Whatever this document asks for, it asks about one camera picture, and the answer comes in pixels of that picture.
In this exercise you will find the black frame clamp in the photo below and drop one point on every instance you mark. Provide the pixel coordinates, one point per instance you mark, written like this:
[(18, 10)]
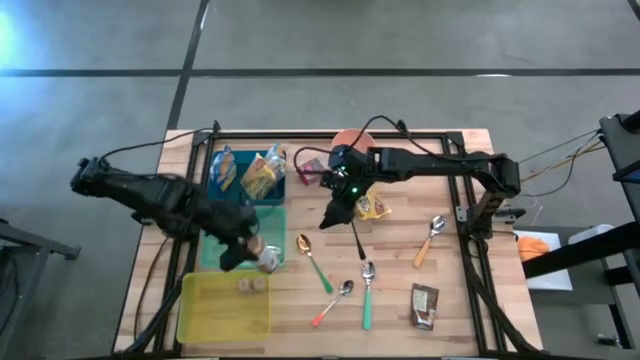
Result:
[(216, 126), (401, 128)]

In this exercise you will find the black spoon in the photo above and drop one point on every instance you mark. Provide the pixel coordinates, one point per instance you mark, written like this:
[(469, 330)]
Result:
[(358, 242)]

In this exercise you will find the brown food packet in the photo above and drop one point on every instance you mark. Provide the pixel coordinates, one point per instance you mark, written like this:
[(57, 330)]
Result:
[(425, 307)]

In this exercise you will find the black cart caster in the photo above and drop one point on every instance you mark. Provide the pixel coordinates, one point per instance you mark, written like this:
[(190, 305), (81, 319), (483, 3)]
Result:
[(607, 341)]

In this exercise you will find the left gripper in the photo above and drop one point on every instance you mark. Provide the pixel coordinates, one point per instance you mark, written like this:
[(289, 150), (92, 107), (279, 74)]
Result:
[(230, 225)]

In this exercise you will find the white sheet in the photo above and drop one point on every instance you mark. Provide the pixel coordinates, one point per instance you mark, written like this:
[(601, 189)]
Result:
[(550, 280)]

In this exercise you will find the white plastic container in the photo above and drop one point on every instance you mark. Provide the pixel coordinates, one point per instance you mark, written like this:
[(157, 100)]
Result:
[(590, 232)]

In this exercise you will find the small clear glass jar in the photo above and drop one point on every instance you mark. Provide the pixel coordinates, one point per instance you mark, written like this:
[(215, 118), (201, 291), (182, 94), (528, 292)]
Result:
[(258, 283)]

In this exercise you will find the black equipment cart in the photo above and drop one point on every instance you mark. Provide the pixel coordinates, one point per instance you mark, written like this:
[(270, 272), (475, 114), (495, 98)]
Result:
[(620, 145)]

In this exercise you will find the black aluminium table frame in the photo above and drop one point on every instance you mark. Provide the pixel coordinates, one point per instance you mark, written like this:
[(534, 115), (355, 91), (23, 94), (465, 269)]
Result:
[(270, 135)]

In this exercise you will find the teal plastic bin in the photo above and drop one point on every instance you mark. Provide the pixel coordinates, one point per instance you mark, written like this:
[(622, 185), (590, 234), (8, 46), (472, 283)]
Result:
[(274, 225)]

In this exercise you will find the gray metal stand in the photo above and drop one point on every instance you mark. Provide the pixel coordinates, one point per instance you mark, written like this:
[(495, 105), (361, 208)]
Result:
[(30, 240)]

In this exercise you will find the all-silver metal spoon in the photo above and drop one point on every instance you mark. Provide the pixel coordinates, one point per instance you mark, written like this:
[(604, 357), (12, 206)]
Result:
[(274, 248)]

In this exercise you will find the orange bowl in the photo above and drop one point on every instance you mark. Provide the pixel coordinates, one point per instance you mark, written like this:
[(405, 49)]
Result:
[(362, 136)]

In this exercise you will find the yellow plastic bin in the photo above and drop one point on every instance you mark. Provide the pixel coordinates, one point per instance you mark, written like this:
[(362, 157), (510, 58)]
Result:
[(225, 315)]

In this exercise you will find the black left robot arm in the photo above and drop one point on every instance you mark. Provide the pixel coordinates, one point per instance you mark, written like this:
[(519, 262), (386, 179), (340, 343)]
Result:
[(150, 195)]

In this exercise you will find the blue plastic bin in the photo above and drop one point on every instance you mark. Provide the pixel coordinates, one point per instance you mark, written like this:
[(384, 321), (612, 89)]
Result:
[(272, 197)]

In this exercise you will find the small brown spice jar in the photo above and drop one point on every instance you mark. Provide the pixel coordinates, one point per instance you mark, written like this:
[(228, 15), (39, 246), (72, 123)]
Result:
[(244, 284)]

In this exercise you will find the orange object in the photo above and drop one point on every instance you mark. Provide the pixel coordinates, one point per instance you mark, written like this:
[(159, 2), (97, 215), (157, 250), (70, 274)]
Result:
[(532, 248)]

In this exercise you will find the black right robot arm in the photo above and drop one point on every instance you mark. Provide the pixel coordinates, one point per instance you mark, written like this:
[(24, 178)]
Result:
[(440, 162)]

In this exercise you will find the blue ramen noodle packet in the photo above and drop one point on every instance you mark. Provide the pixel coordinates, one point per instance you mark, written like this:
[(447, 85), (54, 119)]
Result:
[(276, 157), (223, 167)]

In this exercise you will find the yellow ramen noodle packet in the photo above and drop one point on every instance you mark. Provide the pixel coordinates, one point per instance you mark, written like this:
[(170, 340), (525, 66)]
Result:
[(372, 207), (257, 177)]

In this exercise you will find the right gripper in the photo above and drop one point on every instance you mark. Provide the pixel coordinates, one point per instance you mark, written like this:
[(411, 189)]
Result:
[(350, 170)]

